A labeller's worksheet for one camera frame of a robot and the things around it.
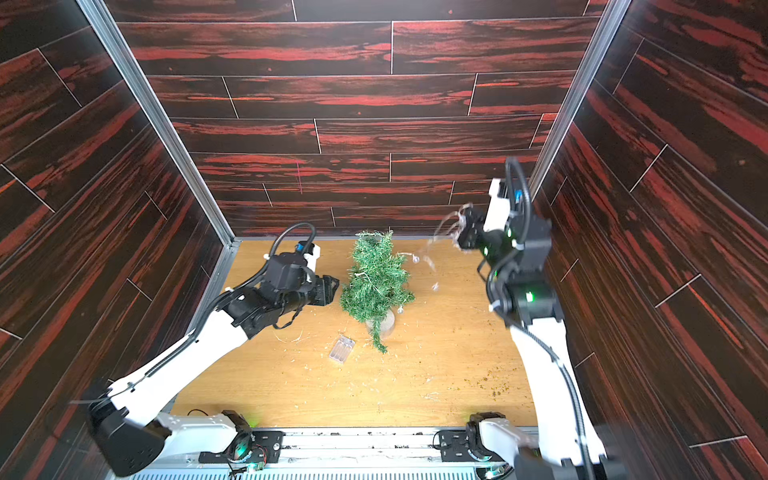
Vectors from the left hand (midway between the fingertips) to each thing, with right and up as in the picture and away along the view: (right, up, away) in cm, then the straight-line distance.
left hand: (334, 282), depth 75 cm
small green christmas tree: (+11, 0, -2) cm, 11 cm away
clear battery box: (0, -21, +15) cm, 26 cm away
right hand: (+33, +17, -12) cm, 39 cm away
